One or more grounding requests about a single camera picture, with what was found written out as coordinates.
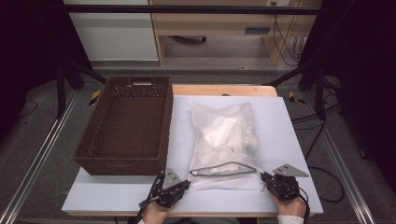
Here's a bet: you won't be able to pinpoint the left hand-held gripper cable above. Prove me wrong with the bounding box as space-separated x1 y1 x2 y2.
134 192 161 224

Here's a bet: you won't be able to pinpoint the light wooden desk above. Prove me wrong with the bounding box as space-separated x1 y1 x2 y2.
148 0 325 67

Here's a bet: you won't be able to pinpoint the dark curtain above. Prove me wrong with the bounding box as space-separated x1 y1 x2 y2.
0 0 94 141
300 0 396 190

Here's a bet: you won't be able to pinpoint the black curved bar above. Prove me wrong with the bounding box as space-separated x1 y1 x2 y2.
172 35 208 45

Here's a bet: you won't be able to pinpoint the hand-held gripper cable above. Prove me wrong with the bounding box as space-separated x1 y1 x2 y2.
297 186 312 224
134 192 161 224

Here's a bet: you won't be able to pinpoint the person's right hand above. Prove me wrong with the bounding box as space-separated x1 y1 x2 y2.
273 192 307 217

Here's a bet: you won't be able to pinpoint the thin black floor cable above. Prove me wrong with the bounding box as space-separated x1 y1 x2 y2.
20 100 39 119

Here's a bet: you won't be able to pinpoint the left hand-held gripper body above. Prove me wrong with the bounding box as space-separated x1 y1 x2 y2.
152 167 185 209

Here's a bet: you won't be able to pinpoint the black floor cables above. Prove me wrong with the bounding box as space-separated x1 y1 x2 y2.
290 102 342 161

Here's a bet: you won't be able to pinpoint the brown woven basket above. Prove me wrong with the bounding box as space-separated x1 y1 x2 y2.
73 76 174 176

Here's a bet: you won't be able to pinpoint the white cabinet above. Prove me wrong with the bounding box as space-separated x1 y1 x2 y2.
63 0 160 63

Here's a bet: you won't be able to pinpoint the yellow and black tape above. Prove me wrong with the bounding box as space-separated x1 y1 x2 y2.
288 91 306 105
89 90 102 106

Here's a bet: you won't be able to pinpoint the black metal stand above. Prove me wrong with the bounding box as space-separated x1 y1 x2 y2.
267 59 328 120
55 59 108 119

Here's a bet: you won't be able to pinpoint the right hand-held gripper cable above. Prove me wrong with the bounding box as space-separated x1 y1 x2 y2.
297 186 312 224

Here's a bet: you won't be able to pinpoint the person's left hand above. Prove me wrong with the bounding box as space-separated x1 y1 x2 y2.
142 202 176 224

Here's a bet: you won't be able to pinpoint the white shirt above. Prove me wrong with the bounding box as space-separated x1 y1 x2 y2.
199 116 260 162

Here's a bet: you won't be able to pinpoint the looped black floor cable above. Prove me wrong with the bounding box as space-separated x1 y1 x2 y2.
307 166 346 203

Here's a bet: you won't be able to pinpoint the black metal crossbar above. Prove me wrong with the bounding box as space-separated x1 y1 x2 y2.
64 4 323 16

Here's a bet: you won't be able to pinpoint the white table board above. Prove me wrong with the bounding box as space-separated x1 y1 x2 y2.
61 95 324 215

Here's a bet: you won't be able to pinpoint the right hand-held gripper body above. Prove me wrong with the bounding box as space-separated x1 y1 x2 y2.
266 163 310 202

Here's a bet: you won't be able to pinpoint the clear zipper storage bag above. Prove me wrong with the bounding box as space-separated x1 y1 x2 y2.
186 101 266 192

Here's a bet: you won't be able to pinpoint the bundle of hanging black cables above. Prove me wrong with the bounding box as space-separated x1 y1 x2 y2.
272 1 307 67

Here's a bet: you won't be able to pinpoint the aluminium rail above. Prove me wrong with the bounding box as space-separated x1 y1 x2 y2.
303 91 376 224
0 90 78 224

